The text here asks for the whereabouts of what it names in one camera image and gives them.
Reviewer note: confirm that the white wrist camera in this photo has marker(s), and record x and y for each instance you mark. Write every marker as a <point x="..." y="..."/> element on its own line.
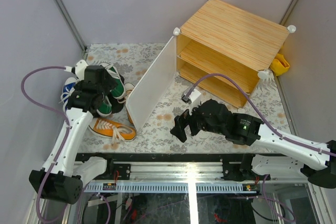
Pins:
<point x="78" y="69"/>
<point x="193" y="99"/>

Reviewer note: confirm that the wooden shoe cabinet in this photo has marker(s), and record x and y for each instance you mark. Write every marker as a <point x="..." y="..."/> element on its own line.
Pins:
<point x="222" y="38"/>

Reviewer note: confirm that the black shoe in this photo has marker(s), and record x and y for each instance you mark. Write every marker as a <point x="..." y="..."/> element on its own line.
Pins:
<point x="116" y="104"/>

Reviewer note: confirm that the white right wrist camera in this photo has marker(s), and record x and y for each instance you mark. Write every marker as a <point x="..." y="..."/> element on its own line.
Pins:
<point x="193" y="99"/>

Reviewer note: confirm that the grey slotted cable duct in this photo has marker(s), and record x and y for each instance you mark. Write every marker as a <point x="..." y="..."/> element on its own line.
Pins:
<point x="142" y="187"/>

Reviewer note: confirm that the blue sneaker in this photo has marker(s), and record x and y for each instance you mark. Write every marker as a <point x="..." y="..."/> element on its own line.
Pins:
<point x="67" y="90"/>

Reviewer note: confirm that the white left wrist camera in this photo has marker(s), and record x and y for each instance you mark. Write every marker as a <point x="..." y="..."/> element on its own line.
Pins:
<point x="78" y="69"/>

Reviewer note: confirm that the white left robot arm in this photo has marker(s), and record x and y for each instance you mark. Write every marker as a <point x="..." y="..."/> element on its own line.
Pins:
<point x="59" y="179"/>

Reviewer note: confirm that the aluminium rail frame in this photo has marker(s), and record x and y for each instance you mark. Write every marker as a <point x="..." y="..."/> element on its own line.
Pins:
<point x="167" y="172"/>

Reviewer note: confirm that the green sneaker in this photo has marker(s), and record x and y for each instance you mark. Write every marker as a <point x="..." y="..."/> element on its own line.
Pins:
<point x="118" y="91"/>
<point x="105" y="109"/>

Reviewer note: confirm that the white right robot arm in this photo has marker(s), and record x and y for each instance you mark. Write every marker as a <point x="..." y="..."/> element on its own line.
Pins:
<point x="317" y="160"/>

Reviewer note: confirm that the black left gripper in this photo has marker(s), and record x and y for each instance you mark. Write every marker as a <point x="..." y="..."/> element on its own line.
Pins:
<point x="109" y="83"/>

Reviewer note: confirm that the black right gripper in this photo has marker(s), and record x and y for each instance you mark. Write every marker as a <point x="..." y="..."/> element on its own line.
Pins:
<point x="180" y="122"/>

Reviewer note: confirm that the white cabinet door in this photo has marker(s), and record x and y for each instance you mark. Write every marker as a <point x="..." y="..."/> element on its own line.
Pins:
<point x="152" y="86"/>

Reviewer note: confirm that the yellow plastic bin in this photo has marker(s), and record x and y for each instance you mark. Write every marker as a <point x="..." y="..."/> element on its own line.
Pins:
<point x="279" y="65"/>

